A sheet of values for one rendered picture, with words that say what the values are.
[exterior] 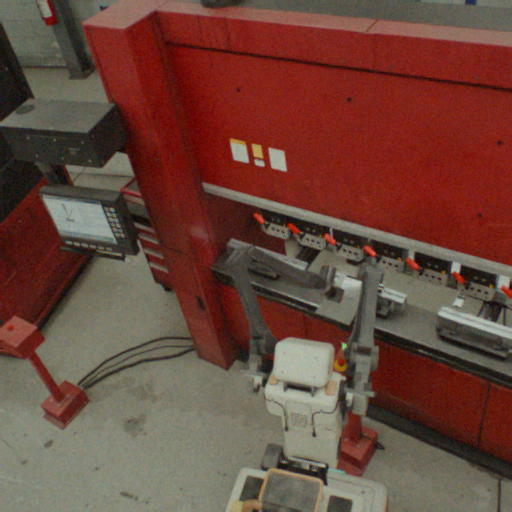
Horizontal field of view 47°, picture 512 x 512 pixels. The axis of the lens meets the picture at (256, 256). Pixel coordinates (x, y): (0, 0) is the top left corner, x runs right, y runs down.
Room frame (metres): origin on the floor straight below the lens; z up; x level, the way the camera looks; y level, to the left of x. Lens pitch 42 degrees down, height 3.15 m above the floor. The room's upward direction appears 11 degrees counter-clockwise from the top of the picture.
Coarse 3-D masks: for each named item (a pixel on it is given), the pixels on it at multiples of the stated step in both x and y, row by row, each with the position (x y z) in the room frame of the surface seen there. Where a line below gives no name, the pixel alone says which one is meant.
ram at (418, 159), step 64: (192, 64) 2.48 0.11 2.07; (256, 64) 2.26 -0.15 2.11; (320, 64) 2.09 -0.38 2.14; (192, 128) 2.54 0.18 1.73; (256, 128) 2.29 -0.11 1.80; (320, 128) 2.09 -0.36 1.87; (384, 128) 1.91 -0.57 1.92; (448, 128) 1.75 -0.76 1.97; (256, 192) 2.34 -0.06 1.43; (320, 192) 2.10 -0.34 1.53; (384, 192) 1.91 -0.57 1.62; (448, 192) 1.74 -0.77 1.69; (448, 256) 1.72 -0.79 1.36
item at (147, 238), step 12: (132, 180) 3.34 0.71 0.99; (132, 192) 3.19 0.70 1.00; (144, 228) 3.17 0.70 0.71; (144, 240) 3.23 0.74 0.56; (156, 240) 3.12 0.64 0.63; (144, 252) 3.24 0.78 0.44; (156, 252) 3.16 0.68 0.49; (156, 264) 3.20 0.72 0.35; (156, 276) 3.24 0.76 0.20; (168, 276) 3.15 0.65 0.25; (168, 288) 3.24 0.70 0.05
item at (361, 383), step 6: (354, 372) 1.34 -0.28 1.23; (354, 378) 1.31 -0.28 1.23; (360, 378) 1.30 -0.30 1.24; (366, 378) 1.30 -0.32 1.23; (354, 384) 1.29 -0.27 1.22; (360, 384) 1.28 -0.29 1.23; (366, 384) 1.28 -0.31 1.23; (348, 390) 1.28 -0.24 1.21; (354, 390) 1.27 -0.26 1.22; (360, 390) 1.26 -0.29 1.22; (366, 390) 1.26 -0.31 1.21; (372, 396) 1.23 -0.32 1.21
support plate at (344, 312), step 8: (336, 280) 2.06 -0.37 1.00; (360, 288) 1.98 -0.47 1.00; (320, 304) 1.92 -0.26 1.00; (328, 304) 1.91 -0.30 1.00; (336, 304) 1.90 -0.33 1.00; (344, 304) 1.89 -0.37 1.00; (352, 304) 1.88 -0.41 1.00; (320, 312) 1.87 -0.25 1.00; (328, 312) 1.86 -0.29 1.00; (336, 312) 1.85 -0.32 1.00; (344, 312) 1.84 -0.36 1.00; (352, 312) 1.83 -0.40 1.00; (336, 320) 1.81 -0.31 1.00; (344, 320) 1.80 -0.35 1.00
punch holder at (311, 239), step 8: (296, 224) 2.20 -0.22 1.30; (304, 224) 2.17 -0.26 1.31; (312, 224) 2.14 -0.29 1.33; (320, 224) 2.11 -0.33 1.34; (304, 232) 2.17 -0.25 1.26; (312, 232) 2.14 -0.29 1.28; (320, 232) 2.11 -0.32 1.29; (328, 232) 2.15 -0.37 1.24; (304, 240) 2.17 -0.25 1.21; (312, 240) 2.15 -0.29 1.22; (320, 240) 2.11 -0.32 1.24; (320, 248) 2.12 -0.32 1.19
